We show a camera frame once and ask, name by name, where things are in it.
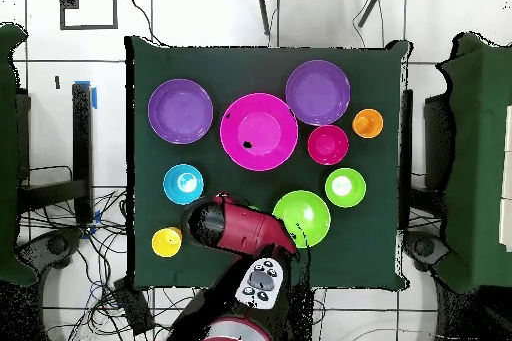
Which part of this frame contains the large pink bowl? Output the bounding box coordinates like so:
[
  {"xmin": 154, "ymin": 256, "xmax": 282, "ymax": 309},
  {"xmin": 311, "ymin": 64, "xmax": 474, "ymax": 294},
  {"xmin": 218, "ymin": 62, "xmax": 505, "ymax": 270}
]
[{"xmin": 219, "ymin": 92, "xmax": 300, "ymax": 173}]

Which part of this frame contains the blue bowl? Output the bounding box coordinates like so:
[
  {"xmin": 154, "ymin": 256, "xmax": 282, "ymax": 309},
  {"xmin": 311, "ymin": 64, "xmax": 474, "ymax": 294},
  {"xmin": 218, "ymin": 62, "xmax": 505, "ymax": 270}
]
[{"xmin": 162, "ymin": 163, "xmax": 206, "ymax": 207}]

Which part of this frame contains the yellow cup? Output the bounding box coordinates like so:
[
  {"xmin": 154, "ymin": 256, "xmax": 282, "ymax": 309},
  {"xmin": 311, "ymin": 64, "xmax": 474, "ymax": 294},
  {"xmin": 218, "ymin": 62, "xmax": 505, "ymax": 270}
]
[{"xmin": 150, "ymin": 226, "xmax": 184, "ymax": 259}]

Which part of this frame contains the large green bowl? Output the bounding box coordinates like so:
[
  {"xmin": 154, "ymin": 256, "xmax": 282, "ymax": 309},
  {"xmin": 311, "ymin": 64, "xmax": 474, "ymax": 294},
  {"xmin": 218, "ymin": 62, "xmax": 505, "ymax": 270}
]
[{"xmin": 272, "ymin": 189, "xmax": 332, "ymax": 249}]

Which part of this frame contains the purple bowl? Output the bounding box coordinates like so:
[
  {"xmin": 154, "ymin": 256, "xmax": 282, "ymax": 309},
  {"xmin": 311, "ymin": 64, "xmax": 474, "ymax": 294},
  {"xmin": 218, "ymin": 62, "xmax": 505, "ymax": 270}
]
[
  {"xmin": 146, "ymin": 77, "xmax": 215, "ymax": 145},
  {"xmin": 284, "ymin": 59, "xmax": 352, "ymax": 127}
]

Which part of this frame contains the small red bowl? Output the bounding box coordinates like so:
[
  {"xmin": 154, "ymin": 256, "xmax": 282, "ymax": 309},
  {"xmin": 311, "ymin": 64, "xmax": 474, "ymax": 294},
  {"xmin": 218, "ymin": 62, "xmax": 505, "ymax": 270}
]
[{"xmin": 306, "ymin": 124, "xmax": 350, "ymax": 167}]

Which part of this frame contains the dark green tablecloth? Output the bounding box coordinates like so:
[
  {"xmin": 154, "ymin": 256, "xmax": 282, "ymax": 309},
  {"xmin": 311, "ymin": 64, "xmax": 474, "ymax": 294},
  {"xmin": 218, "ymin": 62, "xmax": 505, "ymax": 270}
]
[{"xmin": 124, "ymin": 34, "xmax": 413, "ymax": 292}]

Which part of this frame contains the small green bowl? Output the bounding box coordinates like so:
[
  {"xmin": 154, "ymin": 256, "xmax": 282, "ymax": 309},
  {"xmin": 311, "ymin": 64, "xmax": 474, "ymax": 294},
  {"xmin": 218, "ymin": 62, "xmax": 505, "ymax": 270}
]
[{"xmin": 324, "ymin": 167, "xmax": 368, "ymax": 209}]

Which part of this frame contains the black power box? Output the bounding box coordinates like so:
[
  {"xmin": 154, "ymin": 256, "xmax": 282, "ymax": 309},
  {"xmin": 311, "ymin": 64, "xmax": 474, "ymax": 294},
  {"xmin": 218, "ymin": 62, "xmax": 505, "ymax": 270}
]
[{"xmin": 112, "ymin": 277, "xmax": 156, "ymax": 337}]

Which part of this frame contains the black stand with blue tape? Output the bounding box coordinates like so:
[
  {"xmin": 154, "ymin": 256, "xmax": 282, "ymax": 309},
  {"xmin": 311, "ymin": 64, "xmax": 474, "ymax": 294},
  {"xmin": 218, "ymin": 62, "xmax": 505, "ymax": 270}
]
[{"xmin": 17, "ymin": 79, "xmax": 99, "ymax": 225}]

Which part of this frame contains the orange cup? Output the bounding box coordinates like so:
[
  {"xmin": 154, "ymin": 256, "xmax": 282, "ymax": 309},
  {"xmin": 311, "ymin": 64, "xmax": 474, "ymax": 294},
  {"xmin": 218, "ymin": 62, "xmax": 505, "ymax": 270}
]
[{"xmin": 351, "ymin": 107, "xmax": 385, "ymax": 140}]

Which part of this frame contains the black floor stand base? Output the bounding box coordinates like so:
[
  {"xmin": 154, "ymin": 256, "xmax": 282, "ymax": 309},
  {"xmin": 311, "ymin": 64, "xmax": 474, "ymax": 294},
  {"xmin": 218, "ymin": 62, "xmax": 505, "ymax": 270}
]
[
  {"xmin": 403, "ymin": 229, "xmax": 451, "ymax": 272},
  {"xmin": 15, "ymin": 226, "xmax": 85, "ymax": 272}
]

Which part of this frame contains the green covered side table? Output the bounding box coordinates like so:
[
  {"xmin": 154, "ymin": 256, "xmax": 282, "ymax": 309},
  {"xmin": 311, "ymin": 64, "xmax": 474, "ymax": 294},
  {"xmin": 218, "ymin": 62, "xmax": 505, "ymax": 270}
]
[
  {"xmin": 0, "ymin": 22, "xmax": 39, "ymax": 288},
  {"xmin": 433, "ymin": 31, "xmax": 512, "ymax": 295}
]

